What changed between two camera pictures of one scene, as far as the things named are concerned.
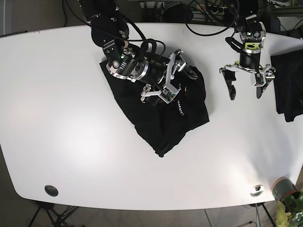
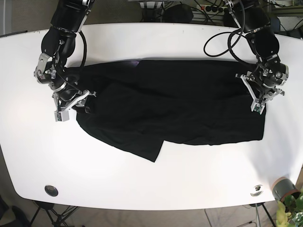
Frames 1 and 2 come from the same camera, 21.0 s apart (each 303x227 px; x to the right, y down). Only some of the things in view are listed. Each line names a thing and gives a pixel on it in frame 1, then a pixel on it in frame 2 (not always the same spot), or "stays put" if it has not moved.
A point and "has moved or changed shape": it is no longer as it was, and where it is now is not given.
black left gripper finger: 190,72 → 88,103
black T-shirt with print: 162,124 has moved or changed shape
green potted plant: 289,213 stays put
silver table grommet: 257,190 stays put
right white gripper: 266,72 → 258,105
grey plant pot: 282,187 stays put
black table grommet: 51,190 stays put
